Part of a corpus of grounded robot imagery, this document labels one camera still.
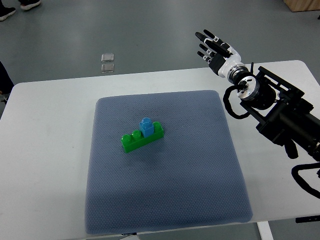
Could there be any green four-stud toy block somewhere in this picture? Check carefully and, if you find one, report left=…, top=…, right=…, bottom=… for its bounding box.
left=120, top=121, right=164, bottom=153

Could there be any wooden box corner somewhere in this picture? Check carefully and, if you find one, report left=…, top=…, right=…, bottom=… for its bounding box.
left=283, top=0, right=320, bottom=12

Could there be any dark object at left edge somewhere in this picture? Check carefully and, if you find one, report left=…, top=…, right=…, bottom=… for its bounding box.
left=0, top=62, right=14, bottom=104

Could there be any blue-grey mesh mat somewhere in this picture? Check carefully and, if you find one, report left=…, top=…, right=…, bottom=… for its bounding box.
left=85, top=90, right=253, bottom=235

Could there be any upper metal floor plate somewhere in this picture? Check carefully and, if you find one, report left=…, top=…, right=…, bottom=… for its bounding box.
left=101, top=53, right=114, bottom=63

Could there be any dark shoe left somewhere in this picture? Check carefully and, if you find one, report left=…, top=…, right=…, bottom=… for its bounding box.
left=0, top=4, right=16, bottom=22

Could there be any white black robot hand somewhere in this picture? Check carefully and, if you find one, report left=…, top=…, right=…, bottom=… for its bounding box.
left=195, top=29, right=248, bottom=82

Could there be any blue toy block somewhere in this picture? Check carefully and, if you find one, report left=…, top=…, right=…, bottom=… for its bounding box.
left=139, top=117, right=155, bottom=138

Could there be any white table leg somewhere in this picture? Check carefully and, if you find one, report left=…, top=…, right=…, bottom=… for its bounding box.
left=256, top=221, right=274, bottom=240

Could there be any black table control panel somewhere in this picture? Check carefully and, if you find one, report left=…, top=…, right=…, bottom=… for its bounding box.
left=295, top=215, right=320, bottom=224

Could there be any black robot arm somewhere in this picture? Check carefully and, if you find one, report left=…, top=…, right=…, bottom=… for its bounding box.
left=223, top=64, right=320, bottom=198

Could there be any dark shoe with pink sole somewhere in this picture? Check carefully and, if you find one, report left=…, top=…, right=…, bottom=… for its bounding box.
left=19, top=0, right=41, bottom=11

